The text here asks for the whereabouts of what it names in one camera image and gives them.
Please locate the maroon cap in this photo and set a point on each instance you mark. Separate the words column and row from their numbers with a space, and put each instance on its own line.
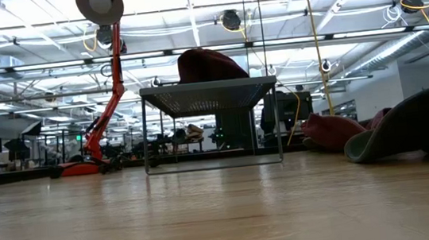
column 209, row 66
column 331, row 131

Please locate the dark grey cap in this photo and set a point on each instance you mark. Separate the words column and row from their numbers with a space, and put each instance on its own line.
column 418, row 122

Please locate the small black ceiling reel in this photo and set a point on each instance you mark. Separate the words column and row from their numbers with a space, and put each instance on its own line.
column 325, row 66

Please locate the grey metal mesh rack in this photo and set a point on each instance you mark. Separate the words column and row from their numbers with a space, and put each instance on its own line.
column 208, row 96

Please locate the black equipment cabinet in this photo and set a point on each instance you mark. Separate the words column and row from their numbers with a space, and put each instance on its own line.
column 287, row 108

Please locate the red desk lamp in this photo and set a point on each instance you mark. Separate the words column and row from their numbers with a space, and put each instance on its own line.
column 117, row 66

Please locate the tall black equipment rack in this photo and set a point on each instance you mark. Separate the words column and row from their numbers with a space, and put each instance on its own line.
column 235, row 129

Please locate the person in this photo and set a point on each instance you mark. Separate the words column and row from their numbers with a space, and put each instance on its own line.
column 195, row 132

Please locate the green lit sign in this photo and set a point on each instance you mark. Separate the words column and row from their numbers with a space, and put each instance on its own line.
column 78, row 138

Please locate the black softbox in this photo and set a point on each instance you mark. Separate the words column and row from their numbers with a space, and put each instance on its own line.
column 33, row 129

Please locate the black umbrella reflector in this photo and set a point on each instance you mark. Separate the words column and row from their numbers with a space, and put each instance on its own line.
column 17, row 146

